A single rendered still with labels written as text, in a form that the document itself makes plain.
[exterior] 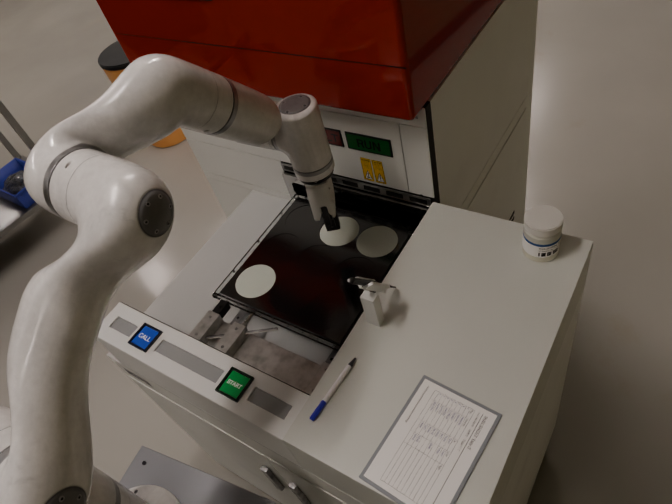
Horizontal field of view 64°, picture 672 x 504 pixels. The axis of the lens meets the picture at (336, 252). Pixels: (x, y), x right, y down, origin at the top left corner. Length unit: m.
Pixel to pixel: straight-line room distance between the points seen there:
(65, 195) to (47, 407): 0.26
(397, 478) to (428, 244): 0.50
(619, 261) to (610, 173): 0.52
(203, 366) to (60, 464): 0.44
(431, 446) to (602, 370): 1.28
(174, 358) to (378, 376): 0.44
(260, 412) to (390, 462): 0.26
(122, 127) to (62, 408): 0.36
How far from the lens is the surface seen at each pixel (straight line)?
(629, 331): 2.25
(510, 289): 1.10
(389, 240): 1.29
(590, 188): 2.72
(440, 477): 0.93
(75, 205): 0.71
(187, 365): 1.17
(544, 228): 1.08
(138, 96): 0.74
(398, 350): 1.03
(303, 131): 1.02
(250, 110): 0.86
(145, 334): 1.25
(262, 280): 1.30
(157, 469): 1.20
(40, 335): 0.75
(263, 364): 1.19
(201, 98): 0.78
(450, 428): 0.96
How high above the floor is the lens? 1.85
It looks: 47 degrees down
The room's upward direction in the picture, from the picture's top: 18 degrees counter-clockwise
